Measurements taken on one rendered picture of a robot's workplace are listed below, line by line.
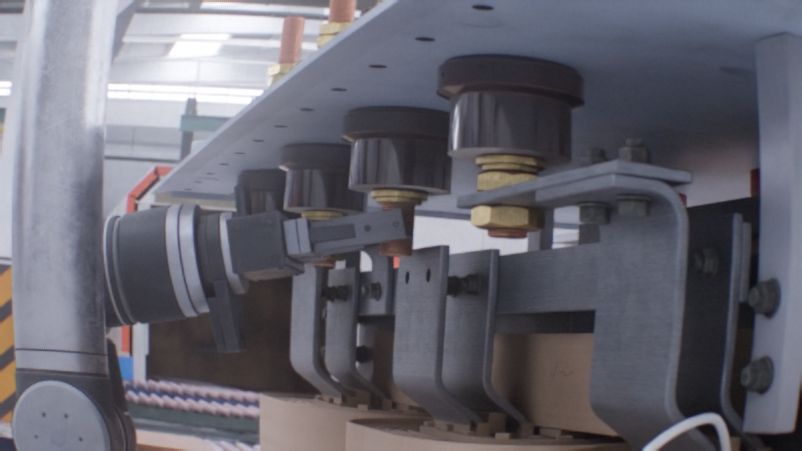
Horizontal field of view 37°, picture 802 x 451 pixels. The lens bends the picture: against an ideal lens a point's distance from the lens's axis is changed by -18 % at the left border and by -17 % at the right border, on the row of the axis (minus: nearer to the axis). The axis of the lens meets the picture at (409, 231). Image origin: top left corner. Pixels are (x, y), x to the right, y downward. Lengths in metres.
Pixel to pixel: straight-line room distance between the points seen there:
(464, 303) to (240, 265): 0.21
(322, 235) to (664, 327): 0.49
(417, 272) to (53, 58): 0.42
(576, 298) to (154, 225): 0.41
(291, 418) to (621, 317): 0.78
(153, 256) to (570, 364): 0.38
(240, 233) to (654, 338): 0.50
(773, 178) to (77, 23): 0.64
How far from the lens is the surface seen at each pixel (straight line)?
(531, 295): 1.14
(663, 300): 0.80
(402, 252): 1.24
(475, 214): 0.99
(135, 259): 1.24
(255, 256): 1.20
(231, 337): 1.24
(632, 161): 0.80
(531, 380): 1.24
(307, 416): 1.55
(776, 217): 0.80
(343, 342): 1.66
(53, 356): 1.10
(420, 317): 1.23
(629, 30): 0.85
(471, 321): 1.24
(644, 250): 0.83
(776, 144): 0.80
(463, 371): 1.25
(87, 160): 1.13
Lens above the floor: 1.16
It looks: 4 degrees up
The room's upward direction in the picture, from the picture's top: 3 degrees clockwise
